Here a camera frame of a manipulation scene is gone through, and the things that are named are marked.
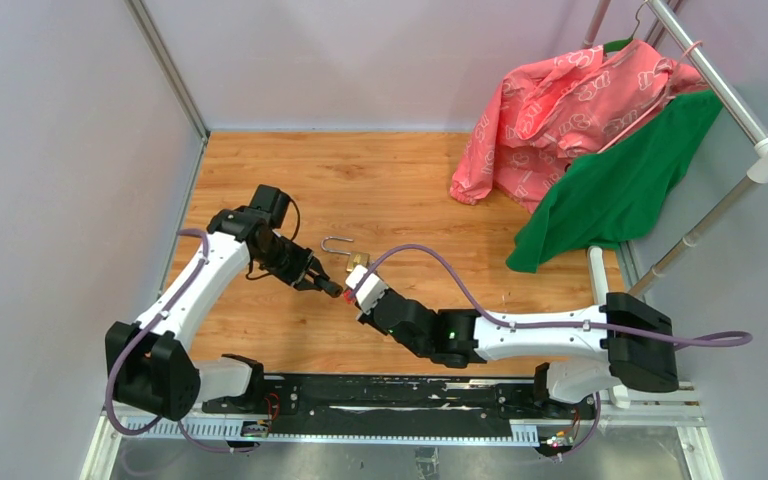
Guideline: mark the metal clothes rack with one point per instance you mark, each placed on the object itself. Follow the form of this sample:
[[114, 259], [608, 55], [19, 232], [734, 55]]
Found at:
[[706, 261]]

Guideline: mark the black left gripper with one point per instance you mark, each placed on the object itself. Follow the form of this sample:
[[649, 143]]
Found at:
[[295, 275]]

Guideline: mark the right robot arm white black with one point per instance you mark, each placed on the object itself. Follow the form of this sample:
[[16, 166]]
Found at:
[[622, 341]]

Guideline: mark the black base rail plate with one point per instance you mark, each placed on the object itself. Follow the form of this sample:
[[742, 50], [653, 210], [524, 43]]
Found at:
[[416, 410]]

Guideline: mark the aluminium corner frame post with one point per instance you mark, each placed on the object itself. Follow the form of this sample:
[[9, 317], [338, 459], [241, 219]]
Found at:
[[155, 42]]

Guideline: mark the black padlock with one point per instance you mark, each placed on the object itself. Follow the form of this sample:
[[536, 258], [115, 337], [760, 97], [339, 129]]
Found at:
[[332, 289]]

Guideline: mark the pink patterned garment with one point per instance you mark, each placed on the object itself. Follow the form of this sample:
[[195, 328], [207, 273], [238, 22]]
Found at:
[[545, 115]]

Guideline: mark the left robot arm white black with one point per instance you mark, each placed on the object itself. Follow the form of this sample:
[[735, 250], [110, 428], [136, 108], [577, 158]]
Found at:
[[148, 360]]

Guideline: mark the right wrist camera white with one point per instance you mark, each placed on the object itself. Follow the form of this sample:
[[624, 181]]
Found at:
[[365, 288]]

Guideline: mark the green garment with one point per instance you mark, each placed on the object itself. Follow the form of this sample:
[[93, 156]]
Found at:
[[608, 198]]

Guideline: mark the brass padlock steel shackle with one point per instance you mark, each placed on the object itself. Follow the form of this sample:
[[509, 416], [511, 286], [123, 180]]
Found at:
[[353, 258]]

